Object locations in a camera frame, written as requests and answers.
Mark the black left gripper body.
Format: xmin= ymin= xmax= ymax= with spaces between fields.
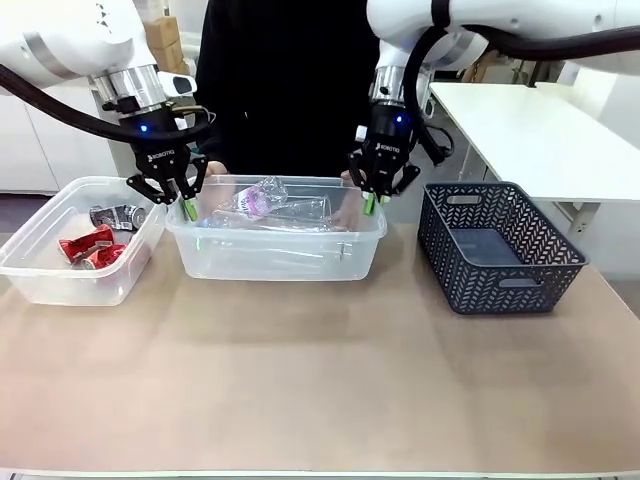
xmin=118 ymin=106 xmax=197 ymax=182

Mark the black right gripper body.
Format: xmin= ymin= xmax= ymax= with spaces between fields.
xmin=361 ymin=101 xmax=417 ymax=182

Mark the crushed silver can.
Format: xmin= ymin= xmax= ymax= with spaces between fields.
xmin=89 ymin=203 xmax=148 ymax=232

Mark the pink label plastic bottle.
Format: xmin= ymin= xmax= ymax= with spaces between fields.
xmin=233 ymin=176 xmax=292 ymax=222

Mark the crushed red soda can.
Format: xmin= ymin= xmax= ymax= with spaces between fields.
xmin=58 ymin=223 xmax=117 ymax=265
xmin=81 ymin=243 xmax=127 ymax=272

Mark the large clear plastic bin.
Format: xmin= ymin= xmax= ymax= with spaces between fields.
xmin=164 ymin=173 xmax=389 ymax=282

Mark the small clear plastic bin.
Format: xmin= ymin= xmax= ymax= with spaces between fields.
xmin=0 ymin=175 xmax=169 ymax=307

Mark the person's right forearm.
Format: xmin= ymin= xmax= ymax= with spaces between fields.
xmin=194 ymin=84 xmax=227 ymax=165

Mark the dark grey woven basket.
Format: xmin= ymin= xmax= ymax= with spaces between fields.
xmin=417 ymin=180 xmax=590 ymax=316

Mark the person's left hand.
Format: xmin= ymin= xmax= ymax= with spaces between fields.
xmin=328 ymin=169 xmax=365 ymax=232

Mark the brown cardboard box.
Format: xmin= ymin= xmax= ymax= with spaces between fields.
xmin=461 ymin=48 xmax=507 ymax=85
xmin=148 ymin=45 xmax=191 ymax=77
xmin=143 ymin=16 xmax=180 ymax=51

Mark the white cabinet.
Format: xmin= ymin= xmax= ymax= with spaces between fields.
xmin=0 ymin=92 xmax=124 ymax=195

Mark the person's black sweater torso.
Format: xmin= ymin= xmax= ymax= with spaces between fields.
xmin=193 ymin=0 xmax=382 ymax=177

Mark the white side table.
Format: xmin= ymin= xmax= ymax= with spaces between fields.
xmin=428 ymin=81 xmax=640 ymax=205

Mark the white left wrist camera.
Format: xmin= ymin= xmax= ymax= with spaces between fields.
xmin=157 ymin=71 xmax=198 ymax=97

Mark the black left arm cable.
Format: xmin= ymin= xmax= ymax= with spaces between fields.
xmin=0 ymin=63 xmax=210 ymax=145

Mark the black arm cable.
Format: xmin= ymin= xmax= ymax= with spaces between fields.
xmin=401 ymin=18 xmax=640 ymax=167
xmin=0 ymin=63 xmax=210 ymax=145

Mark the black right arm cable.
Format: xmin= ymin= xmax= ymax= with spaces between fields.
xmin=401 ymin=18 xmax=640 ymax=167

